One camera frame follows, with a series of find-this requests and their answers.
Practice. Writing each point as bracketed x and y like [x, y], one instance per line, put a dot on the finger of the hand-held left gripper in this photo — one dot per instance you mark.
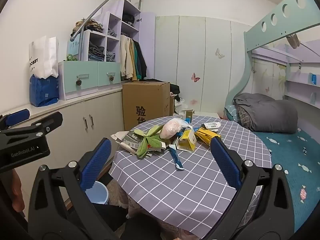
[17, 117]
[50, 121]

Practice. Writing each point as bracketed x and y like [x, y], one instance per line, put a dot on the dark folded clothes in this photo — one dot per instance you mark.
[96, 51]

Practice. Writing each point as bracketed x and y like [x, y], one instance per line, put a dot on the small blue item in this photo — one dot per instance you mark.
[312, 78]

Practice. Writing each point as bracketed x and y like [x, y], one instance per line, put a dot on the purple stair shelf unit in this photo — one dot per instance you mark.
[113, 20]

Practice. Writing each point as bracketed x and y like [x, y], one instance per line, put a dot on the grey pillow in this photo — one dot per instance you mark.
[270, 115]

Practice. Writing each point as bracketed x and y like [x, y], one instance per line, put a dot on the newspaper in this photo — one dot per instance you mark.
[127, 140]

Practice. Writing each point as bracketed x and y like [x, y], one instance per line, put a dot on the white paper bag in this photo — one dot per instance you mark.
[42, 57]

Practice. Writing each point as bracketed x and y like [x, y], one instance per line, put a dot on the grey metal handrail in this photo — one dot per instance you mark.
[105, 3]

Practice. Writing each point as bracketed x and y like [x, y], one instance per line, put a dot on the narrow teal drawer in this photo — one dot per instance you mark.
[108, 68]

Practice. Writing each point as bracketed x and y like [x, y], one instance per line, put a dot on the blue patterned bag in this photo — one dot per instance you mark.
[43, 92]

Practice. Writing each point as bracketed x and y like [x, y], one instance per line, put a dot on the pale butterfly sticker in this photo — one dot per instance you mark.
[219, 53]

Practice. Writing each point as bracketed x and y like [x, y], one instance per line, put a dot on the grey checked tablecloth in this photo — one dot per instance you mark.
[162, 185]

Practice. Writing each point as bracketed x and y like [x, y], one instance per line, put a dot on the brown hanging item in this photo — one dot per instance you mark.
[293, 41]

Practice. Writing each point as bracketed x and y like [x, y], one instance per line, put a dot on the bundle of yellow packets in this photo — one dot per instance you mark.
[206, 135]

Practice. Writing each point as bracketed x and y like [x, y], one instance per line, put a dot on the person's left hand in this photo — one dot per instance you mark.
[18, 195]

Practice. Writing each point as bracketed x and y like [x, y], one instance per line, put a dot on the cream hanging jacket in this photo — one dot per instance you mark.
[126, 57]

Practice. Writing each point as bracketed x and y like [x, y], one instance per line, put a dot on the black hanging jacket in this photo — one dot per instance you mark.
[142, 60]

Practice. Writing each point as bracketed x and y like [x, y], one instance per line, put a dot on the pink plastic bag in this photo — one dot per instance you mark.
[171, 128]

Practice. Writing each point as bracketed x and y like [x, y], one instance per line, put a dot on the yellow white carton box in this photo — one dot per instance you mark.
[186, 141]

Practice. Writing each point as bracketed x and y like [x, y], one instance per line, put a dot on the white low cabinet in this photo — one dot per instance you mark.
[70, 130]

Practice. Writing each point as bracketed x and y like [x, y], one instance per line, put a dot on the light blue waste bin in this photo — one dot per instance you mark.
[97, 195]

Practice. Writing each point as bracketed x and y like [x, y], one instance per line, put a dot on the plaid bedding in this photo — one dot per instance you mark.
[235, 115]

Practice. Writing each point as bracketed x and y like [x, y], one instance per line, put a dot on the green plush toy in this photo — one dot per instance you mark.
[146, 143]

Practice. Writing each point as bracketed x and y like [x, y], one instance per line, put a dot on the black folded clothes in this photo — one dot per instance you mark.
[128, 18]

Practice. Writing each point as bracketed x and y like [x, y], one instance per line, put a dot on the purple bed wall shelf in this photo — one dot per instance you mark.
[295, 62]

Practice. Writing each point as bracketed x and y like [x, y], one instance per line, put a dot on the yellow hanging garment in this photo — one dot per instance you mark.
[137, 76]

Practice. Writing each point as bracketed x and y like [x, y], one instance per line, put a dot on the white plastic bag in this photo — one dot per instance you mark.
[179, 106]

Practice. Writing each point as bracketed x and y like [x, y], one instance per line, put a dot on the teal bunk bed frame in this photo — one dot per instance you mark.
[268, 36]

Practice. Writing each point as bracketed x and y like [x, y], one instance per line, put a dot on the light blue sheet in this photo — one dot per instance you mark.
[73, 46]

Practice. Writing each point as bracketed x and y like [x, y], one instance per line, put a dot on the pile of mixed clothes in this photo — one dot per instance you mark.
[87, 26]

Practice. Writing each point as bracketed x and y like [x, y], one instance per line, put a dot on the olive small carton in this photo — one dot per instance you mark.
[188, 115]

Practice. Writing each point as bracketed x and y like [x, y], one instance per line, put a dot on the pink lace cloth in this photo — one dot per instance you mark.
[122, 197]

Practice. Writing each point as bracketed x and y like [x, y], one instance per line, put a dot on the teal candy print sheet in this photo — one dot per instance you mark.
[287, 160]

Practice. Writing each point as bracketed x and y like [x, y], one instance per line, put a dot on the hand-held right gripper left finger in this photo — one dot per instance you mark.
[96, 165]

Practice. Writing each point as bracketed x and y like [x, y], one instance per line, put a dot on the pale green wardrobe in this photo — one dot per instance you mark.
[212, 85]

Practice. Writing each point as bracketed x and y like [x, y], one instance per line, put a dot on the large cardboard box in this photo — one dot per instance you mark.
[145, 100]

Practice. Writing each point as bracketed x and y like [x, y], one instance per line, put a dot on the blue torn wrapper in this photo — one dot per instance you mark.
[176, 158]

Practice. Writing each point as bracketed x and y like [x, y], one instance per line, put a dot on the green hanging garment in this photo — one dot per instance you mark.
[136, 60]

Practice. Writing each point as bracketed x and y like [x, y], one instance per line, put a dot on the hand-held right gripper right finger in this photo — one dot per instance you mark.
[225, 165]

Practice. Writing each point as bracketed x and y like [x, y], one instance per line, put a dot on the black cloth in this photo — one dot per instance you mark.
[175, 90]

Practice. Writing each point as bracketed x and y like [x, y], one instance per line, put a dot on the wide teal drawer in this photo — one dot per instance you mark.
[75, 72]

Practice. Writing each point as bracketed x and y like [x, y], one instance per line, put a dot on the faint pink butterfly sticker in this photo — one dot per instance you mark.
[193, 102]

